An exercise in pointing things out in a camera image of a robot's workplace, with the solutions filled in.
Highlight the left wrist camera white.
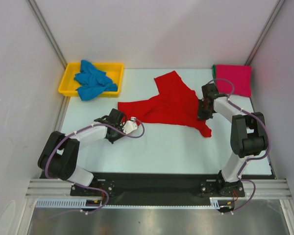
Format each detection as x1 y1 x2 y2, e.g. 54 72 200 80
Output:
122 117 138 135

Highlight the yellow plastic tray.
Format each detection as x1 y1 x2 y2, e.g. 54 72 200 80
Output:
58 62 124 97

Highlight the red t shirt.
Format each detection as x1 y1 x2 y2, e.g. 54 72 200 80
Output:
118 71 212 138

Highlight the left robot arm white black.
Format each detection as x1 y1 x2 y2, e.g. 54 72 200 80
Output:
38 109 126 196

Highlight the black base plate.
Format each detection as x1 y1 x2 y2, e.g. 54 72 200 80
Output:
70 172 245 207

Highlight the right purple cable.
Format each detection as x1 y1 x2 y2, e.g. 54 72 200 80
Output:
205 78 270 216

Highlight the folded magenta t shirt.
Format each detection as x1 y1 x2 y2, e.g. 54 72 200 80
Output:
212 65 252 97

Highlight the grey slotted cable duct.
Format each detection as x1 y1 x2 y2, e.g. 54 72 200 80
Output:
35 197 231 210

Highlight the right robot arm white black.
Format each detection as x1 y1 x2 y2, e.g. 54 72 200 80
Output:
197 82 270 197

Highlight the aluminium frame rail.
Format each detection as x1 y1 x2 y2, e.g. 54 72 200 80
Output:
25 175 292 200

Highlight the blue t shirt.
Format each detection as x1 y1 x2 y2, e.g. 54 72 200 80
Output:
74 60 118 101

